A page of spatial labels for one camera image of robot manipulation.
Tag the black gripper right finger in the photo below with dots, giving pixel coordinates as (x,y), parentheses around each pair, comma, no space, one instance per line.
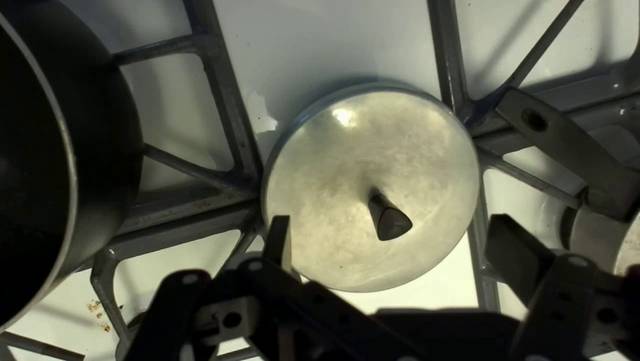
(573,307)

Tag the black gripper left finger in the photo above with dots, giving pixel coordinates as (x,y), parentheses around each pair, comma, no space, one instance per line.
(267,313)

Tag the silver pot lid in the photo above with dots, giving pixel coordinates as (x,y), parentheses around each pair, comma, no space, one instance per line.
(360,173)

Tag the black stove grate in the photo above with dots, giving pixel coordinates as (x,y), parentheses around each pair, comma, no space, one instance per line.
(226,112)
(449,60)

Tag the white gas stove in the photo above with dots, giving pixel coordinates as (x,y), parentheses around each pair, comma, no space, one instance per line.
(321,40)

